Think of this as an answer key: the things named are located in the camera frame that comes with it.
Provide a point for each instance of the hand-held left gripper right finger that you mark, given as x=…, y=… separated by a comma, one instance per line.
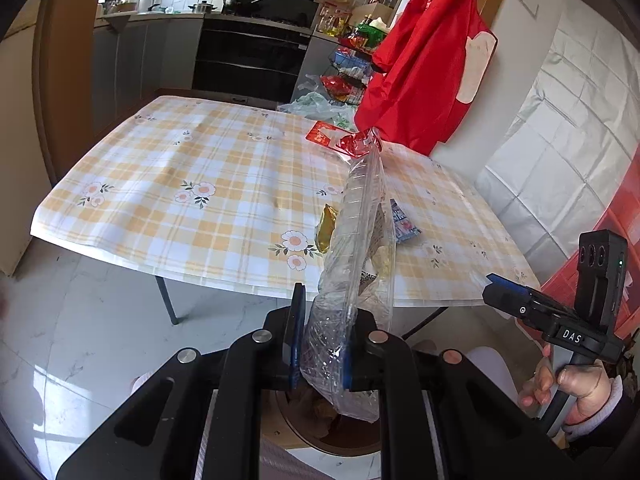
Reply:
x=347, y=367

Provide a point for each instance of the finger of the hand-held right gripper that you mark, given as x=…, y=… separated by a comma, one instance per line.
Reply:
x=505, y=282
x=505, y=302

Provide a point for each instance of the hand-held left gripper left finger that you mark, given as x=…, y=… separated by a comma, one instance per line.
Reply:
x=296, y=340

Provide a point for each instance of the clear plastic jar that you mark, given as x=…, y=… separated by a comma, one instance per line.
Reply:
x=360, y=220

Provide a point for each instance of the person's right forearm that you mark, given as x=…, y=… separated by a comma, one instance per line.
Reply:
x=615, y=425

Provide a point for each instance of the person's right hand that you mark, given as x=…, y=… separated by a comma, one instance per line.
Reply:
x=585, y=385

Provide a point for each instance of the black table leg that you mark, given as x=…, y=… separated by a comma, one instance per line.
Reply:
x=425, y=322
x=167, y=300

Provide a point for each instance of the cardboard box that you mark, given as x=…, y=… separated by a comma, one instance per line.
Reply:
x=272, y=425

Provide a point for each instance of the blue white small packet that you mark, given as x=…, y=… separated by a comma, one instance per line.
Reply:
x=405, y=222

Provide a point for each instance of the gold foil bag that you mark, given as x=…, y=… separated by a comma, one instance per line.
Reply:
x=327, y=227

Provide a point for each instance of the white quilted cover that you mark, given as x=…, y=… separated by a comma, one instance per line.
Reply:
x=575, y=135

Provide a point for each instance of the yellow checked floral tablecloth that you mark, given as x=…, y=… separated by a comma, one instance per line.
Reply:
x=200, y=160

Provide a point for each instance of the crumpled red wrapper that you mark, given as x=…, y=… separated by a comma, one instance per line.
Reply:
x=355, y=144

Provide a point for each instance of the red flat packet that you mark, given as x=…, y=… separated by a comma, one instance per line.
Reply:
x=325, y=135

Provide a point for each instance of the translucent plastic bag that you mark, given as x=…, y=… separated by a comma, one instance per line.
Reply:
x=315, y=105

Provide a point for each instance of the red jacket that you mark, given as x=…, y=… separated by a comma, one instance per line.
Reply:
x=425, y=60

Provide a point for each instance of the black oven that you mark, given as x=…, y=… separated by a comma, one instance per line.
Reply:
x=250, y=60

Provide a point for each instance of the brown carton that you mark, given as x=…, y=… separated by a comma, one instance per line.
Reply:
x=372, y=12

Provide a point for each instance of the grey kitchen cabinet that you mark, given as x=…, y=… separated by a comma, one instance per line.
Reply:
x=140, y=70

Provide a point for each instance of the cooking oil bottles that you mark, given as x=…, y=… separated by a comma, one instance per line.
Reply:
x=335, y=20

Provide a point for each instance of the black wok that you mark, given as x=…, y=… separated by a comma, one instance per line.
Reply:
x=235, y=6

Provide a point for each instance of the steel pot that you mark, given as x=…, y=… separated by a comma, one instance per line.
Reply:
x=202, y=7

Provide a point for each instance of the wooden door frame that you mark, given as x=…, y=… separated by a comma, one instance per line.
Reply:
x=65, y=60

